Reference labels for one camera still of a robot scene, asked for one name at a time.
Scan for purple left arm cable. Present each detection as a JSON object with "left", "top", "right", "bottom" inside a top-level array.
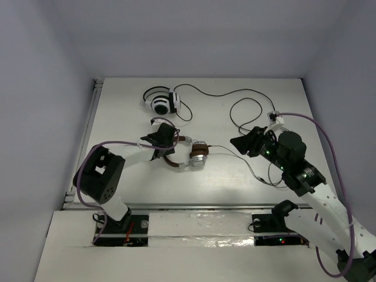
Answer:
[{"left": 75, "top": 117, "right": 167, "bottom": 244}]

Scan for white black headphones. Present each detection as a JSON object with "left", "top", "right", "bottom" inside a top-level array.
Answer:
[{"left": 142, "top": 86, "right": 182, "bottom": 115}]

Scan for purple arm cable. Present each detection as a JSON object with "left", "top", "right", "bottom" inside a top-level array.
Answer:
[
  {"left": 75, "top": 117, "right": 167, "bottom": 244},
  {"left": 278, "top": 112, "right": 358, "bottom": 278}
]

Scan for thin black headphone cable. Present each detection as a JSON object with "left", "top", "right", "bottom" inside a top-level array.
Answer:
[{"left": 205, "top": 143, "right": 290, "bottom": 190}]

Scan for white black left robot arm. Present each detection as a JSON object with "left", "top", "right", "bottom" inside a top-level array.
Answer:
[{"left": 72, "top": 122, "right": 179, "bottom": 231}]

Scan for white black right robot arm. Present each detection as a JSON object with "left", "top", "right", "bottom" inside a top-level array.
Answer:
[{"left": 230, "top": 126, "right": 375, "bottom": 281}]

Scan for aluminium left side rail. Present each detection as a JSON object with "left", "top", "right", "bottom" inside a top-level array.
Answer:
[{"left": 62, "top": 78, "right": 105, "bottom": 210}]

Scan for aluminium rail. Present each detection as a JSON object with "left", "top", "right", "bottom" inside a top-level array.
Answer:
[
  {"left": 61, "top": 202, "right": 311, "bottom": 210},
  {"left": 62, "top": 78, "right": 105, "bottom": 210}
]

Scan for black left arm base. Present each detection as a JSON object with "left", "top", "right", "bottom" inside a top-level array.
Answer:
[{"left": 92, "top": 213, "right": 149, "bottom": 247}]

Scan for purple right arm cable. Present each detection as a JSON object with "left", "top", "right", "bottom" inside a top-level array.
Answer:
[{"left": 278, "top": 112, "right": 358, "bottom": 278}]

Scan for aluminium front rail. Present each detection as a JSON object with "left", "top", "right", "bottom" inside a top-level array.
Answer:
[{"left": 61, "top": 202, "right": 311, "bottom": 210}]

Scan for brown silver headphones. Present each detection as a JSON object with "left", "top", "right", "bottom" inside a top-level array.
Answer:
[{"left": 163, "top": 136, "right": 209, "bottom": 169}]

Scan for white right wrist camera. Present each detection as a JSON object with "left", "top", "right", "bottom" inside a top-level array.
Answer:
[{"left": 264, "top": 111, "right": 284, "bottom": 134}]

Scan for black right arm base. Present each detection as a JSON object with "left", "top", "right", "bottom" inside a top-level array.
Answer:
[{"left": 247, "top": 200, "right": 309, "bottom": 246}]

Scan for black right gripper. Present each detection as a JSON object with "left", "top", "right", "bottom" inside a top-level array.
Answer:
[{"left": 230, "top": 126, "right": 288, "bottom": 172}]

